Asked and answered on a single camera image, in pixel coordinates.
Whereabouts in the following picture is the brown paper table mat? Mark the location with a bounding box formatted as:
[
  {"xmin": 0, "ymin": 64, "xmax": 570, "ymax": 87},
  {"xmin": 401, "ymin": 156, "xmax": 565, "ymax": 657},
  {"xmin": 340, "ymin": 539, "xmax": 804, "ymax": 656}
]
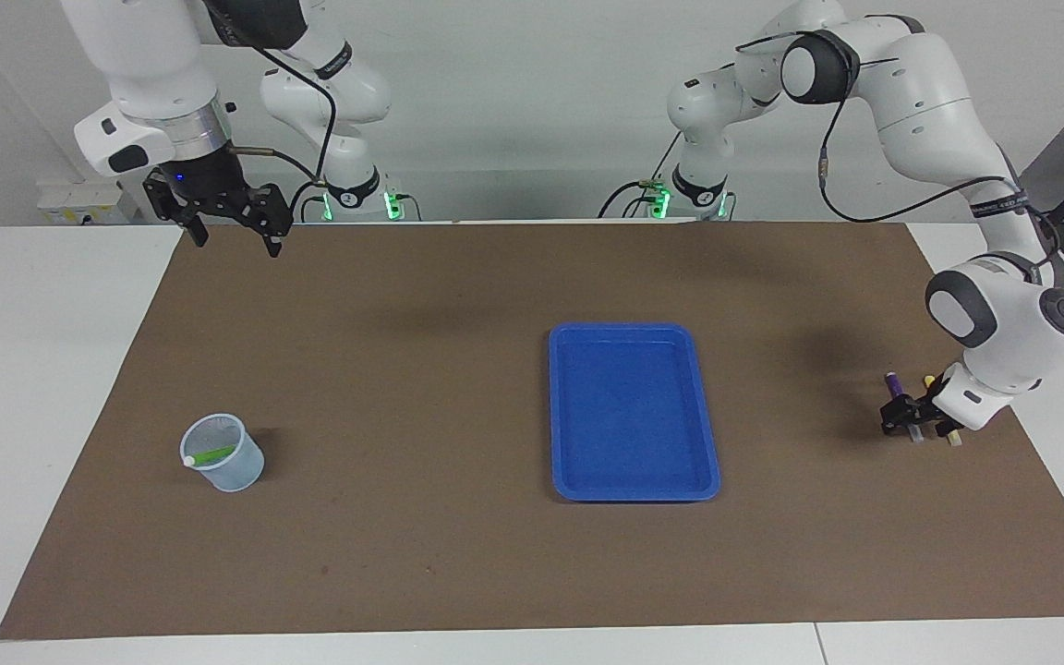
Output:
[{"xmin": 0, "ymin": 220, "xmax": 1064, "ymax": 641}]

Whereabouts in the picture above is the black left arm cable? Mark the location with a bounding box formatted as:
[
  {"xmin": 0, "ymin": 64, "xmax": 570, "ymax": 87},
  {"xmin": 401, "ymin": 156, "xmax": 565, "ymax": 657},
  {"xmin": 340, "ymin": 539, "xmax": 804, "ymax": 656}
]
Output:
[{"xmin": 735, "ymin": 14, "xmax": 1064, "ymax": 287}]

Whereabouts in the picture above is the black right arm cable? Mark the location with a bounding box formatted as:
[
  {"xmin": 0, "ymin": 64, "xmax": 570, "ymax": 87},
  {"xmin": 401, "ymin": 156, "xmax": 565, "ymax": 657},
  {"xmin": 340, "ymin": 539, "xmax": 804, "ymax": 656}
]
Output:
[{"xmin": 218, "ymin": 37, "xmax": 341, "ymax": 186}]

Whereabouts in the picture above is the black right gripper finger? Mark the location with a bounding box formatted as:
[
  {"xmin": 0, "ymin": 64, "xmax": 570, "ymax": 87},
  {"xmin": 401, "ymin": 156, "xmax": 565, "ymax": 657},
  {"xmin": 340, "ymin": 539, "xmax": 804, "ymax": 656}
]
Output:
[
  {"xmin": 143, "ymin": 174, "xmax": 212, "ymax": 248},
  {"xmin": 241, "ymin": 185, "xmax": 296, "ymax": 259}
]

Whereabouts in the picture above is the blue plastic tray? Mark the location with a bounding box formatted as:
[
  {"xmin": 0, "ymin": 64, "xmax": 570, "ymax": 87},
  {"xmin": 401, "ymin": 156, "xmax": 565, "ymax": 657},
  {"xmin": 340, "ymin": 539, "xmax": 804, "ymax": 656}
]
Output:
[{"xmin": 548, "ymin": 321, "xmax": 722, "ymax": 503}]

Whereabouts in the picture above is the black base cable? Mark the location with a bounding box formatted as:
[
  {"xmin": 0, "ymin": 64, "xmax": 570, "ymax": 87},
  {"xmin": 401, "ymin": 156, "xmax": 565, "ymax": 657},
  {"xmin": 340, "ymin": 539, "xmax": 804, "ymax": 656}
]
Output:
[
  {"xmin": 598, "ymin": 137, "xmax": 685, "ymax": 220},
  {"xmin": 287, "ymin": 178, "xmax": 332, "ymax": 223}
]

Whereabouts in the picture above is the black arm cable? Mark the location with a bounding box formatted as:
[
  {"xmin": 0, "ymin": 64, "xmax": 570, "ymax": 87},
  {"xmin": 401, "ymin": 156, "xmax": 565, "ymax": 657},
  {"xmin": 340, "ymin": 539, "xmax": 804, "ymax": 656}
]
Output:
[
  {"xmin": 735, "ymin": 14, "xmax": 1064, "ymax": 287},
  {"xmin": 218, "ymin": 37, "xmax": 341, "ymax": 186}
]

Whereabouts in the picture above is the translucent plastic cup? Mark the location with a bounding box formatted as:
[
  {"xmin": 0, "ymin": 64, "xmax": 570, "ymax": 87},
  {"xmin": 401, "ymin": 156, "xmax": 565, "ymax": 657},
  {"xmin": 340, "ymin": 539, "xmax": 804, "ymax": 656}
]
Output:
[{"xmin": 180, "ymin": 413, "xmax": 265, "ymax": 493}]

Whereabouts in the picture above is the yellow highlighter pen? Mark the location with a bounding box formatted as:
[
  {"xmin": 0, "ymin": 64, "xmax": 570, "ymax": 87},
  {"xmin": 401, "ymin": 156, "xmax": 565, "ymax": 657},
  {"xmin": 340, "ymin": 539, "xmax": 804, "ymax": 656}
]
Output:
[{"xmin": 924, "ymin": 374, "xmax": 963, "ymax": 448}]

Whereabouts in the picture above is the purple highlighter pen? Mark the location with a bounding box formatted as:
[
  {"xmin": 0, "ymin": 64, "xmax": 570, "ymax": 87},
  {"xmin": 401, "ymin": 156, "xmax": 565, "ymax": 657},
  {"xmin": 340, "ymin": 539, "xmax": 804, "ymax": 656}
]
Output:
[{"xmin": 883, "ymin": 371, "xmax": 923, "ymax": 444}]

